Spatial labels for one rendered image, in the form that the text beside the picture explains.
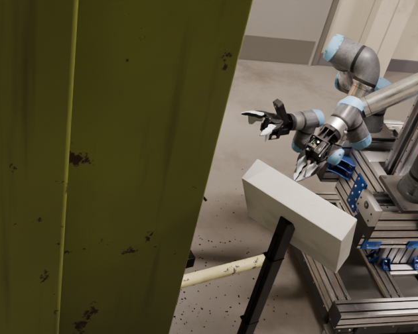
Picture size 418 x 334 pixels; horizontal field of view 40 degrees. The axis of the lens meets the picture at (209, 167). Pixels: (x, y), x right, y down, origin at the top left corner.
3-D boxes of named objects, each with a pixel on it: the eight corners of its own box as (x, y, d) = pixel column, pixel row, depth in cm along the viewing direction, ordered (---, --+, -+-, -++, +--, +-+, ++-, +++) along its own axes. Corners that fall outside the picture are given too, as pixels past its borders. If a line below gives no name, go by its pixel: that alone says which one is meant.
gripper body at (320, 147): (301, 145, 188) (322, 119, 191) (300, 158, 195) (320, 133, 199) (321, 156, 185) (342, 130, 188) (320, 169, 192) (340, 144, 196)
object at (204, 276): (269, 256, 225) (273, 247, 222) (277, 266, 222) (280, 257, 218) (168, 283, 205) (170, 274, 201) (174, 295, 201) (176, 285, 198)
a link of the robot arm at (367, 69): (395, 58, 229) (340, 165, 244) (370, 47, 233) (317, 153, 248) (389, 56, 219) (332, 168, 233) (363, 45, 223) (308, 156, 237)
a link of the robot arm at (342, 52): (361, 104, 275) (351, 68, 224) (334, 91, 280) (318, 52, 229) (374, 82, 275) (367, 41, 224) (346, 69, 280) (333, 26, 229)
